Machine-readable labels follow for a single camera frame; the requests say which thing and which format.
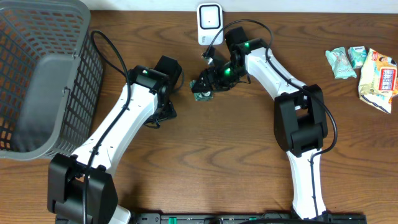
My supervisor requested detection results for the dark grey plastic basket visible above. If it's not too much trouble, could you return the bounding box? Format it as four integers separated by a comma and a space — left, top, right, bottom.
1, 1, 103, 161

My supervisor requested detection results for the orange tissue pack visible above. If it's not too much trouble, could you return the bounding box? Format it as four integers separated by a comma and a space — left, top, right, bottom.
392, 78, 398, 97

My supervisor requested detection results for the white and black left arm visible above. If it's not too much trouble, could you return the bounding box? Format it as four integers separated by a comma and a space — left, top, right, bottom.
47, 64, 183, 223

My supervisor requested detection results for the black right camera cable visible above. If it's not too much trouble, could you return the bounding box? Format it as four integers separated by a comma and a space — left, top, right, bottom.
201, 19, 338, 222

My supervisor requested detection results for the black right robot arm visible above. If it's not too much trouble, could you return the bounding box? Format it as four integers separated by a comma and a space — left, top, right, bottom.
191, 27, 328, 221

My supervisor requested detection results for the black camera cable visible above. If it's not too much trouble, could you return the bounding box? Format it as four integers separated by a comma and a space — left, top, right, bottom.
81, 29, 132, 224
201, 19, 338, 222

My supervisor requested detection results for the teal snack wrapper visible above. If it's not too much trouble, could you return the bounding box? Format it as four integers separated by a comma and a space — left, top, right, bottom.
325, 47, 357, 79

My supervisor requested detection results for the dark green round-logo box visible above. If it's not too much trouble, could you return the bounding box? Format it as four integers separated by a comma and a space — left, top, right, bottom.
190, 80, 213, 101

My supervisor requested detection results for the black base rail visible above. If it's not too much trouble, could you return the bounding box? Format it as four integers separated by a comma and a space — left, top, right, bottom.
129, 212, 368, 224

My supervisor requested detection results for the black left camera cable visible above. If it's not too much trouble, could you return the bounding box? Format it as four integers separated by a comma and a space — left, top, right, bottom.
81, 29, 132, 224

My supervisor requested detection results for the yellow wet wipes pack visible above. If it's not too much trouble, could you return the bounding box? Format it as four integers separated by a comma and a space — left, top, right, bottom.
358, 49, 397, 114

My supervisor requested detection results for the small teal tissue pack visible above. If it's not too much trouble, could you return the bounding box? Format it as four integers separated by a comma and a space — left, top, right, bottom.
348, 46, 367, 69

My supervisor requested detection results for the white barcode scanner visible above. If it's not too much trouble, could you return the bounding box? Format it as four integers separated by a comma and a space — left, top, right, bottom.
197, 2, 223, 46

